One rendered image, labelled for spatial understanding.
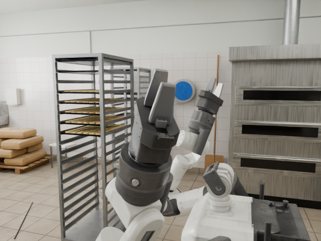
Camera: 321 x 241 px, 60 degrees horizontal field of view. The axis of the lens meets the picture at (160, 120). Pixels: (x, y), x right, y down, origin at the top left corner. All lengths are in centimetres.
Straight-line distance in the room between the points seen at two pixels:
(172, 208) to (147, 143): 73
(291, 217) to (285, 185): 316
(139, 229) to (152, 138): 18
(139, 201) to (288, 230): 42
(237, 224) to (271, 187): 325
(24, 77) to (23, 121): 94
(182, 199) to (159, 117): 72
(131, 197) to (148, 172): 6
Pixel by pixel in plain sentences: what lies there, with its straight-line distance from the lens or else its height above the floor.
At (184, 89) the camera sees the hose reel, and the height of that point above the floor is 147.
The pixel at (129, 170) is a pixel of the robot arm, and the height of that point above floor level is 144.
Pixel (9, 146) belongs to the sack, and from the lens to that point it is 556.
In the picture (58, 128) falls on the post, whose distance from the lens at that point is 261.
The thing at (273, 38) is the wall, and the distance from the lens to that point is 481.
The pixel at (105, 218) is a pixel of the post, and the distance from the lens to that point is 261.
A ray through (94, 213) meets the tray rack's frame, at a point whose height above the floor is 15.
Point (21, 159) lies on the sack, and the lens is 553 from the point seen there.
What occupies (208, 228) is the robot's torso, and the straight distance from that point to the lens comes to 73.
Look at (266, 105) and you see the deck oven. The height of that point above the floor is 130.
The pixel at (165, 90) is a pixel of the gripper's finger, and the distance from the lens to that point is 37.
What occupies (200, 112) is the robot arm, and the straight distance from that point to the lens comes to 105.
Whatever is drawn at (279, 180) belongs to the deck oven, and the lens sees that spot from 396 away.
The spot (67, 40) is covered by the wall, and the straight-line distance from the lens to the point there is 588.
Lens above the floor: 158
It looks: 8 degrees down
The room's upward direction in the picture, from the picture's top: straight up
